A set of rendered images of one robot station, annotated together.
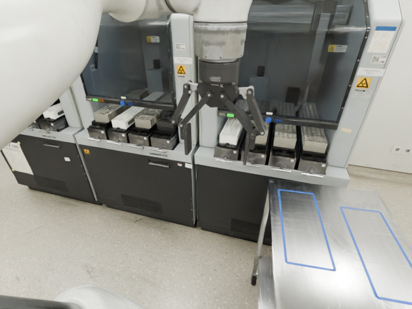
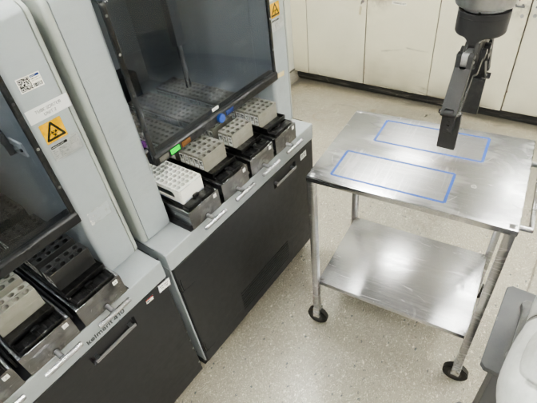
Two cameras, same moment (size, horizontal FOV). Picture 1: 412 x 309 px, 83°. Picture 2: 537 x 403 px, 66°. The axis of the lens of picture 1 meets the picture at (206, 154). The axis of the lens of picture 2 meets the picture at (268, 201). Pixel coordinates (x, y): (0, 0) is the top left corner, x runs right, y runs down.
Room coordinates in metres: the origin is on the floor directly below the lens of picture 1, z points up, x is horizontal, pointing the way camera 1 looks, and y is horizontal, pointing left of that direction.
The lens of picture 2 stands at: (0.52, 0.71, 1.62)
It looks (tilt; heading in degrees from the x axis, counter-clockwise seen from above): 41 degrees down; 294
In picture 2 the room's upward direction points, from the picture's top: 8 degrees counter-clockwise
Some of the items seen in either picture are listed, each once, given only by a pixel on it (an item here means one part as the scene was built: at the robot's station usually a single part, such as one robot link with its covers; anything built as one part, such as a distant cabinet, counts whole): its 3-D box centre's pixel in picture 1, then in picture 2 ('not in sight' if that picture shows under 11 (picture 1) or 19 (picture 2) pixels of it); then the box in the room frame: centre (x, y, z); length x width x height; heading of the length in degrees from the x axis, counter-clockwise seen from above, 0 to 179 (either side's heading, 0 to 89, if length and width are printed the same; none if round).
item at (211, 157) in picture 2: (256, 138); (212, 157); (1.15, -0.28, 0.85); 0.12 x 0.02 x 0.06; 74
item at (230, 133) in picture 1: (232, 129); (160, 177); (1.29, -0.17, 0.83); 0.30 x 0.10 x 0.06; 164
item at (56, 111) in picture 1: (65, 108); not in sight; (1.64, 1.05, 0.83); 0.30 x 0.10 x 0.06; 164
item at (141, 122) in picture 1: (143, 122); (17, 310); (1.35, 0.39, 0.85); 0.12 x 0.02 x 0.06; 75
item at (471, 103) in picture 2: (247, 148); (472, 95); (0.43, -0.09, 1.22); 0.03 x 0.01 x 0.07; 164
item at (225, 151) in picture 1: (236, 128); (139, 177); (1.42, -0.20, 0.78); 0.73 x 0.14 x 0.09; 164
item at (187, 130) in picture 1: (187, 139); (449, 129); (0.47, 0.04, 1.22); 0.03 x 0.01 x 0.07; 164
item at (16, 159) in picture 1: (13, 157); not in sight; (1.59, 1.57, 0.43); 0.27 x 0.02 x 0.36; 74
